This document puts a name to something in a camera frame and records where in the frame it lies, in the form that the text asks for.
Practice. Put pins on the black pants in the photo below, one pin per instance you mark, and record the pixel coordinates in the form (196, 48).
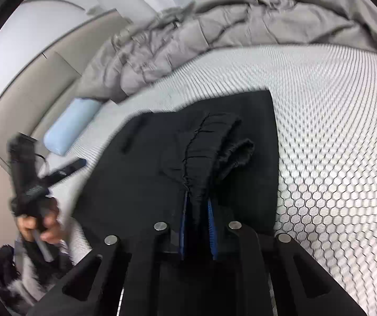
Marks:
(142, 177)

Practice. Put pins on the white honeycomb mattress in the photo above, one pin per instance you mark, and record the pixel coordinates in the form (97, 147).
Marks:
(323, 121)

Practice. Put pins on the light blue pillow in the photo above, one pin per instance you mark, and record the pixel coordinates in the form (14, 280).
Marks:
(70, 125)

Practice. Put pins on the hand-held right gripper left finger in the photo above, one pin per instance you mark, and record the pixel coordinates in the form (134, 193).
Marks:
(182, 233)

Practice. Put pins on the person's left hand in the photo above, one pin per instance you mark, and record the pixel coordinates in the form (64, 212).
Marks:
(51, 233)

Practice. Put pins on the beige padded headboard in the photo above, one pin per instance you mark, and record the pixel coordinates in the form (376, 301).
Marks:
(27, 82)

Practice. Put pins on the dark cloth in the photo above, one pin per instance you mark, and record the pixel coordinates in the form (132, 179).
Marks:
(0, 263)

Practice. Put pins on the grey duvet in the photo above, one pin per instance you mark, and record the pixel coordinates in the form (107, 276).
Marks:
(241, 23)

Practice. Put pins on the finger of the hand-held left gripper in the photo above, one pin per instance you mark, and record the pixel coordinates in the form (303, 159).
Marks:
(66, 169)

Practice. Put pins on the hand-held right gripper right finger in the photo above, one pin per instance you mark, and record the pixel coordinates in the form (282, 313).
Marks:
(212, 233)

